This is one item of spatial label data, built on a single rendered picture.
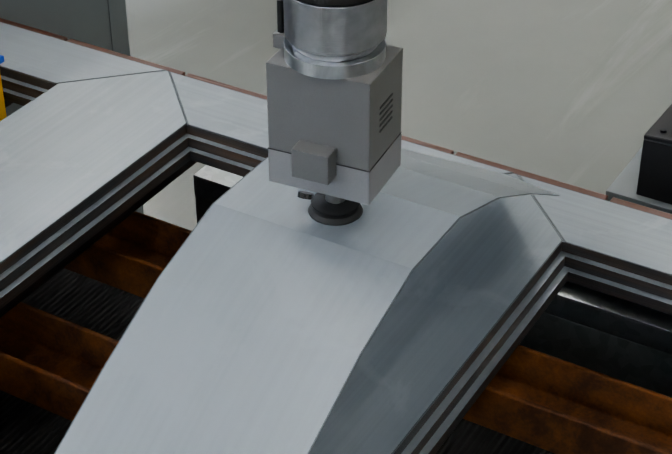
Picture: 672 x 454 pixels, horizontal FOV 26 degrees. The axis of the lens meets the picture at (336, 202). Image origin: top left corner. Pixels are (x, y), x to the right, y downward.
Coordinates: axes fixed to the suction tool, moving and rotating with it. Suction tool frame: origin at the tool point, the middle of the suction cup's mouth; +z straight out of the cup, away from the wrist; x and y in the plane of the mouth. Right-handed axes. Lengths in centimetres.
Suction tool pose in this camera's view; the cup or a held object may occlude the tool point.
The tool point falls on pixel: (335, 223)
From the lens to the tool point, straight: 115.7
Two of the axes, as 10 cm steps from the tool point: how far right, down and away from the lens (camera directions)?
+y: 9.1, 2.2, -3.5
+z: 0.0, 8.3, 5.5
